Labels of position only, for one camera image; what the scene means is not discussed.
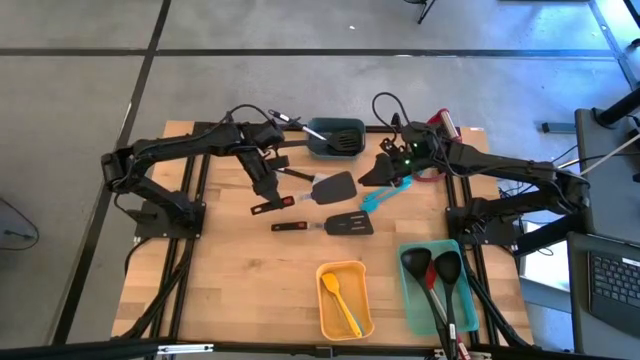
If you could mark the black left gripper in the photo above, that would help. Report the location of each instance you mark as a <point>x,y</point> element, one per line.
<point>260,172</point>

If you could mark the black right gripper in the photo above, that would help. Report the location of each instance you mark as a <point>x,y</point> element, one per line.
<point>420,145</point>

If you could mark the long teal spatula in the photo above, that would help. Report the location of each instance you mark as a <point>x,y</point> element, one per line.
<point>395,190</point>

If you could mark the black turner steel shaft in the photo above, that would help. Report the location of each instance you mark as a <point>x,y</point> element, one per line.
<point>287,119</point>

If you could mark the large black serving spoon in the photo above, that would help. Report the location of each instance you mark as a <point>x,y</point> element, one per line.
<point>416,262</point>

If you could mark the yellow silicone spatula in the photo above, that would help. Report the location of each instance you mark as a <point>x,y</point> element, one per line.
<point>330,284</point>

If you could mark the orange plastic bin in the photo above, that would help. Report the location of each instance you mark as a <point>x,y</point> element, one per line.
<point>362,280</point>

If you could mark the small black ladle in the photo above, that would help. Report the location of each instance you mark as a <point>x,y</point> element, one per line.
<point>447,267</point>

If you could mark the teal plastic tray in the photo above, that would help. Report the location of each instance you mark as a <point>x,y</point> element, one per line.
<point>465,310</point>

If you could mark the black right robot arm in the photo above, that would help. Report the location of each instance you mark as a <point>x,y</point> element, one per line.
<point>500,162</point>

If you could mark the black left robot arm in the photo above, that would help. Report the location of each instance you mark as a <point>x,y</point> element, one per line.
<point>175,142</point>

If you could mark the short teal scraper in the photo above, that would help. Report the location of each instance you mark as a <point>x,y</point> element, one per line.
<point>370,205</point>

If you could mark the grey-blue plastic bin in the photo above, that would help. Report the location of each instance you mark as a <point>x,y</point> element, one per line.
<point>320,150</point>

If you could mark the steel box grater red trim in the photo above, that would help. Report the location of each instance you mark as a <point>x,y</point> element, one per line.
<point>445,120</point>

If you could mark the blue-grey floor bar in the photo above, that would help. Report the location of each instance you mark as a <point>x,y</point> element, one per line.
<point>557,127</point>

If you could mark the grey desk top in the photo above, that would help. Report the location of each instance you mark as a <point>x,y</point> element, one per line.
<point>605,175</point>

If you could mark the black rig beam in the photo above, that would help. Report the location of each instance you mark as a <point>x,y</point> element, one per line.
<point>100,350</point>

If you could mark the grey laptop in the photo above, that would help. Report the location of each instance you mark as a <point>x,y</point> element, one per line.
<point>615,280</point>

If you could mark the black frame hook bracket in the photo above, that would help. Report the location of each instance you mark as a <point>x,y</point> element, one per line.
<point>396,120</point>
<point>229,119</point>

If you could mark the black aluminium table frame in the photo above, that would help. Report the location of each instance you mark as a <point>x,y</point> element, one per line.
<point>225,280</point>

